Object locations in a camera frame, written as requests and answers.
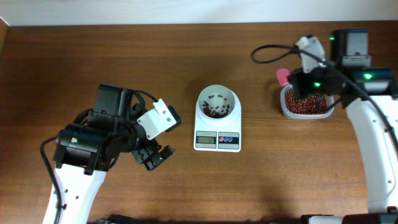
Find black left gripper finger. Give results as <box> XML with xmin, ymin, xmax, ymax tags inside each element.
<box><xmin>132</xmin><ymin>146</ymin><xmax>157</xmax><ymax>164</ymax></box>
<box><xmin>144</xmin><ymin>146</ymin><xmax>175</xmax><ymax>170</ymax></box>

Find pink measuring scoop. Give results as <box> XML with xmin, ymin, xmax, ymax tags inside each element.
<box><xmin>276</xmin><ymin>68</ymin><xmax>290</xmax><ymax>86</ymax></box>

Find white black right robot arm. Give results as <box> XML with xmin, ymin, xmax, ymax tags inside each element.
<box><xmin>287</xmin><ymin>29</ymin><xmax>397</xmax><ymax>223</ymax></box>

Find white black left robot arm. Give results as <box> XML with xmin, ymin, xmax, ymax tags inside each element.
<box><xmin>40</xmin><ymin>84</ymin><xmax>181</xmax><ymax>223</ymax></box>

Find white digital kitchen scale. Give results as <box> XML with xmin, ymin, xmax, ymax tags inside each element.
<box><xmin>193</xmin><ymin>91</ymin><xmax>243</xmax><ymax>153</ymax></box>

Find red adzuki beans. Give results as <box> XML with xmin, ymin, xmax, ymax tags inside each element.
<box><xmin>284</xmin><ymin>90</ymin><xmax>328</xmax><ymax>114</ymax></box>

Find clear plastic bean container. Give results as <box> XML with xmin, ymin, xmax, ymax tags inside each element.
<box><xmin>280</xmin><ymin>85</ymin><xmax>335</xmax><ymax>119</ymax></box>

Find white plastic bowl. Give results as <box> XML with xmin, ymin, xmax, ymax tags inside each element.
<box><xmin>195</xmin><ymin>85</ymin><xmax>241</xmax><ymax>123</ymax></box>

